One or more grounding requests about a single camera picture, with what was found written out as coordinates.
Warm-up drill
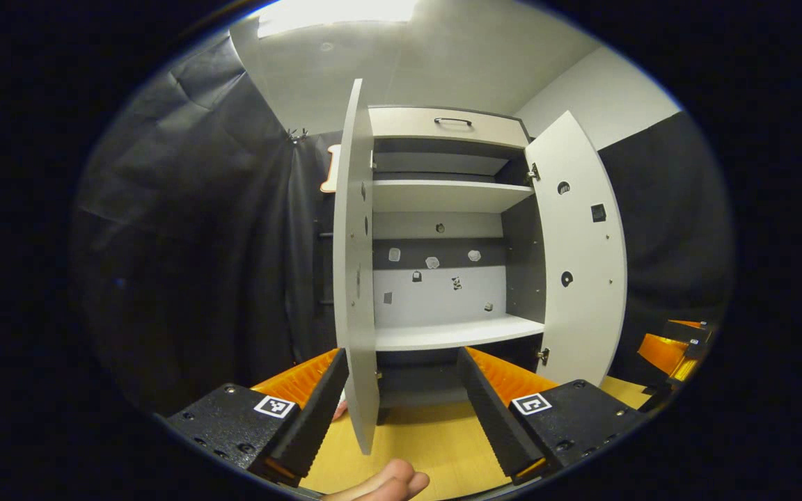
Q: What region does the cabinet door with cherry sticker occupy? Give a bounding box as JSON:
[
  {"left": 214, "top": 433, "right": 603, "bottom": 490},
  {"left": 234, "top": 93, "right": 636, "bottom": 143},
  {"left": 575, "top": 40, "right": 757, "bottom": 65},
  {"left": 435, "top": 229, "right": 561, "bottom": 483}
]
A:
[{"left": 524, "top": 110, "right": 629, "bottom": 387}]

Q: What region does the beige cabinet drawer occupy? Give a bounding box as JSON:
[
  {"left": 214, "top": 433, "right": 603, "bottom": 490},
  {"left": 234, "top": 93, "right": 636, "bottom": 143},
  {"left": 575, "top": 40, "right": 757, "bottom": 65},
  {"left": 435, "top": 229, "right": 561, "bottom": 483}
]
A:
[{"left": 368, "top": 106, "right": 530, "bottom": 149}]

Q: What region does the white cabinet shelf board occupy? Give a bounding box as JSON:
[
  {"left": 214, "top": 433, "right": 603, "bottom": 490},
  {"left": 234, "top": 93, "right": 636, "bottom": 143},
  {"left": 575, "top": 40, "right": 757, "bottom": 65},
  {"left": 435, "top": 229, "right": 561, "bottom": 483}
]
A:
[
  {"left": 372, "top": 180, "right": 535, "bottom": 214},
  {"left": 375, "top": 313, "right": 546, "bottom": 352}
]

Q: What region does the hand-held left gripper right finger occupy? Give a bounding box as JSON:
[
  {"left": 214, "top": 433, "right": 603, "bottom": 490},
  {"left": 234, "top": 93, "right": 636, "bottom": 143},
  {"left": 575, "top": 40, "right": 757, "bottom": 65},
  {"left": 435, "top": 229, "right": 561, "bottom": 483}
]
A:
[{"left": 457, "top": 347, "right": 649, "bottom": 486}]

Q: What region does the ceiling light panel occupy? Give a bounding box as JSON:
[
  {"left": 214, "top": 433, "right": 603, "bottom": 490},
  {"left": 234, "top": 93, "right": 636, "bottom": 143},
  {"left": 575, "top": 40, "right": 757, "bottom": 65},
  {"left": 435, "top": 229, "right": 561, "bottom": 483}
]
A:
[{"left": 256, "top": 0, "right": 419, "bottom": 39}]

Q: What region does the cabinet door with camera sticker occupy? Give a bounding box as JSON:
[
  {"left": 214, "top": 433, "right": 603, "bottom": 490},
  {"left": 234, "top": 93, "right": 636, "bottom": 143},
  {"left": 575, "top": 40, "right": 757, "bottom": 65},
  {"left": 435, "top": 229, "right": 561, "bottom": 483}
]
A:
[{"left": 332, "top": 78, "right": 381, "bottom": 456}]

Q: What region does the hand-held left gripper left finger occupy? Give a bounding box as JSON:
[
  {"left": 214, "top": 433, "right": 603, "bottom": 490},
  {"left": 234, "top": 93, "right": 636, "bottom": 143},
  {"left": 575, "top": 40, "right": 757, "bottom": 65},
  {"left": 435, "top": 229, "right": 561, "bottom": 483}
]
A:
[{"left": 164, "top": 348, "right": 351, "bottom": 486}]

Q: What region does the beige double-door shoe cabinet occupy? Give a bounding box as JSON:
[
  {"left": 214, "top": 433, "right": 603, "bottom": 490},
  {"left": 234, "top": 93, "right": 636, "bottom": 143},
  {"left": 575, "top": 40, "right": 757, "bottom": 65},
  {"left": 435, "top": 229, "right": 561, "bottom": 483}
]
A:
[{"left": 366, "top": 104, "right": 548, "bottom": 425}]

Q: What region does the black backdrop cloth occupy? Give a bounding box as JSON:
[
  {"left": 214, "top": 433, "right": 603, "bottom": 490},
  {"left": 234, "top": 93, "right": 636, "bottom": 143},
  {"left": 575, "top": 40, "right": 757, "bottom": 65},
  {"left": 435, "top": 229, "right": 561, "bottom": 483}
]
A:
[{"left": 70, "top": 31, "right": 734, "bottom": 418}]

